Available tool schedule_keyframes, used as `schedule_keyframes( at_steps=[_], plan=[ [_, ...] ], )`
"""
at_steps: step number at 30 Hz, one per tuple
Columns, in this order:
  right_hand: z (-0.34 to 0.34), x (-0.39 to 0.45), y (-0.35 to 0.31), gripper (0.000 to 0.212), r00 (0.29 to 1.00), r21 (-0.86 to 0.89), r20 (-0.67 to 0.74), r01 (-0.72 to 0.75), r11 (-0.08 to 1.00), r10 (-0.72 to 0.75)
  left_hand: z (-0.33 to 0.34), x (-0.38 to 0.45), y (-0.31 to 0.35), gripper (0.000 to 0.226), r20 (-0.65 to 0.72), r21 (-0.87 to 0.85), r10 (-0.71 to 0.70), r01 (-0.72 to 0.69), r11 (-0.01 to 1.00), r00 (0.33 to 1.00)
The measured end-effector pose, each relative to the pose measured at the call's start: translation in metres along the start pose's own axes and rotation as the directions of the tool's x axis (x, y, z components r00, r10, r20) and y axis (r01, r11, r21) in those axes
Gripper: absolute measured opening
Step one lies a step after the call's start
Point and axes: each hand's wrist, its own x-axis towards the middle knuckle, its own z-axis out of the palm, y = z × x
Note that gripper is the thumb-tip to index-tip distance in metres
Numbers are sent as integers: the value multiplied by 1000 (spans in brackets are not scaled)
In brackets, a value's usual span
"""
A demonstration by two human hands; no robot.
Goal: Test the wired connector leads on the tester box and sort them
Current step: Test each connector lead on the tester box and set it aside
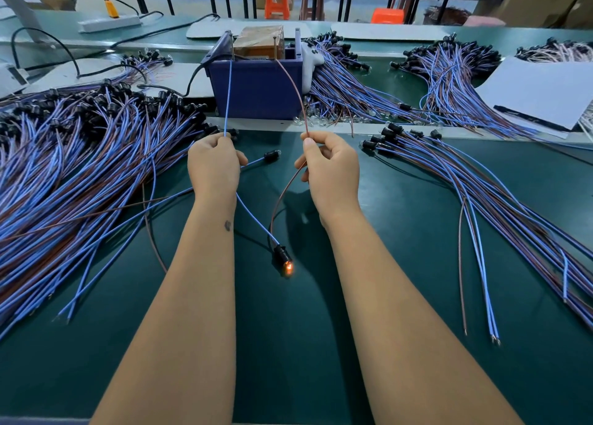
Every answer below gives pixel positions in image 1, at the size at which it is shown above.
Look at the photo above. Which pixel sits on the orange plastic stool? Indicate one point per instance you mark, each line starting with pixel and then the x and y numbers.
pixel 387 16
pixel 277 1

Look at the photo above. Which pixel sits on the person's left hand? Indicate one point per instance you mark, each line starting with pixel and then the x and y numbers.
pixel 215 170

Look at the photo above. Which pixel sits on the pink plastic stool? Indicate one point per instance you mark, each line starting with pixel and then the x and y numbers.
pixel 485 22

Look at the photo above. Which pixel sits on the grey metal pole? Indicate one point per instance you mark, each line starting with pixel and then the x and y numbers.
pixel 18 1

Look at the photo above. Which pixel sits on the brown cardboard block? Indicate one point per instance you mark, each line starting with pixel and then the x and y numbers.
pixel 259 43

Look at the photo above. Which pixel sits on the person's left forearm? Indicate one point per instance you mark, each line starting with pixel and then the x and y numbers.
pixel 167 332

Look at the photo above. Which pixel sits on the person's right forearm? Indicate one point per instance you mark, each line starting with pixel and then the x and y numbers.
pixel 417 332

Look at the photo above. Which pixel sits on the white flat mat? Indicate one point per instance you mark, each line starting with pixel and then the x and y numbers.
pixel 255 28
pixel 391 32
pixel 176 79

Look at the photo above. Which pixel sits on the black pen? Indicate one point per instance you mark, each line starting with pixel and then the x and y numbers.
pixel 531 118

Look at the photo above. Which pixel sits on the person's right hand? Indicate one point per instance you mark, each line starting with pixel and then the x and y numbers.
pixel 332 179

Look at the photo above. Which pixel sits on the orange plug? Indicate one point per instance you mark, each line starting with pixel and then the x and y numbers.
pixel 111 8

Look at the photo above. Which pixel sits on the white paper sheet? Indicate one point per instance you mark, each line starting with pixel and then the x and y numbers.
pixel 542 91

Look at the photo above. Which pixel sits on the white plastic device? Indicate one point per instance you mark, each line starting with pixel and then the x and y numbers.
pixel 11 79

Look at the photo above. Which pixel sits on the open cardboard box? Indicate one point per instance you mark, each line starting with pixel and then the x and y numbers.
pixel 56 1

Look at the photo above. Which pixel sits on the blue plastic tester box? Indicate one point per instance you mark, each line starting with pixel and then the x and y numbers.
pixel 259 91

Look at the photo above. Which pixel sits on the white power strip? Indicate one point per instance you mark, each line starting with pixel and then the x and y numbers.
pixel 109 23

